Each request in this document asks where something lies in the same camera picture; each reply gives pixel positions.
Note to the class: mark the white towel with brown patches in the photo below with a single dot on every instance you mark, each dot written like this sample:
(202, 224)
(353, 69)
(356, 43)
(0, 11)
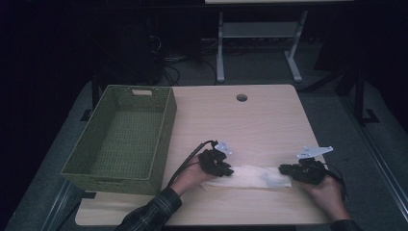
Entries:
(253, 178)

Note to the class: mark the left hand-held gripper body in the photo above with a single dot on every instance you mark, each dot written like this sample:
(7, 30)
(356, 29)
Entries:
(211, 162)

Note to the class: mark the aluminium floor rail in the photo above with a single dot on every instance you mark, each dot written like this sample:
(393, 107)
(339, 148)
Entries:
(378, 150)
(59, 205)

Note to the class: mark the green woven basket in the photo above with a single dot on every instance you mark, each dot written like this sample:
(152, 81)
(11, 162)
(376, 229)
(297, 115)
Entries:
(122, 138)

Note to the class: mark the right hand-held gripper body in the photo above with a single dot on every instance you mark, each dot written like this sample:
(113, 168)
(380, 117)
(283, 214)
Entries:
(309, 171)

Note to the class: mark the person's left hand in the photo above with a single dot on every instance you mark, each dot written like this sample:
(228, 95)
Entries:
(191, 176)

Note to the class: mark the person's right hand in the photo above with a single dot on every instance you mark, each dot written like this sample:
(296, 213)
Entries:
(328, 199)

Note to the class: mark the black metal stand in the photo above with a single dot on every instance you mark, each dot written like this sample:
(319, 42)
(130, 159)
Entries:
(94, 93)
(361, 96)

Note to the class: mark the white metal stand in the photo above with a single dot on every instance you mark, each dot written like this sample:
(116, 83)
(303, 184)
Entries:
(260, 30)

